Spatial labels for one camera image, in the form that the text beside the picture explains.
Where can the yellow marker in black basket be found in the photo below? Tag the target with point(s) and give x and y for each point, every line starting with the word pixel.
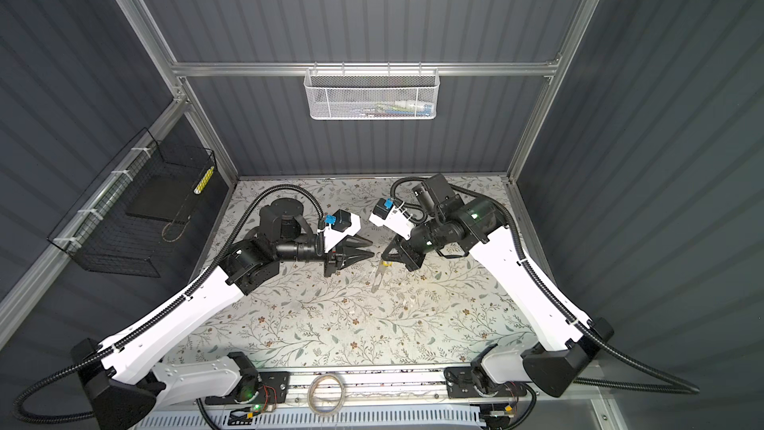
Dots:
pixel 204 180

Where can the tape roll clear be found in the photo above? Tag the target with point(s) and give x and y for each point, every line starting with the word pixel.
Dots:
pixel 326 395

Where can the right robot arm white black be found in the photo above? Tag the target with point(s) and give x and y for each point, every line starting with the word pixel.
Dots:
pixel 445 214

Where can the black wire basket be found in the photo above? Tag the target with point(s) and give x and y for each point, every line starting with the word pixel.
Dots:
pixel 132 223

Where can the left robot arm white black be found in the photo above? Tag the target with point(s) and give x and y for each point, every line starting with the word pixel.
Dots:
pixel 133 380

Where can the items in white basket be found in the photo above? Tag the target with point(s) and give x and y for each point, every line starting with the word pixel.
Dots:
pixel 396 110

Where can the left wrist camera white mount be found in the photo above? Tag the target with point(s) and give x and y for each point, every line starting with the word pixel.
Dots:
pixel 339 225

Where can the white wire mesh basket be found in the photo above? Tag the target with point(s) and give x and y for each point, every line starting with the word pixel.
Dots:
pixel 330 96

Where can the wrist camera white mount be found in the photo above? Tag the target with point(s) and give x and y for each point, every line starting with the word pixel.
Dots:
pixel 394 216
pixel 339 225

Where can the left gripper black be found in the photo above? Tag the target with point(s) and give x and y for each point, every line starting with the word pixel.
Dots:
pixel 331 256

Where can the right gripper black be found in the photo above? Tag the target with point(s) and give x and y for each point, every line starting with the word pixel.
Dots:
pixel 407 249

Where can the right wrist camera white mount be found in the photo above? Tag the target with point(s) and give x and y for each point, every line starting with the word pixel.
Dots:
pixel 394 216

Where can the black pad in basket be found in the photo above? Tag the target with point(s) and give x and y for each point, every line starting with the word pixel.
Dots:
pixel 165 198

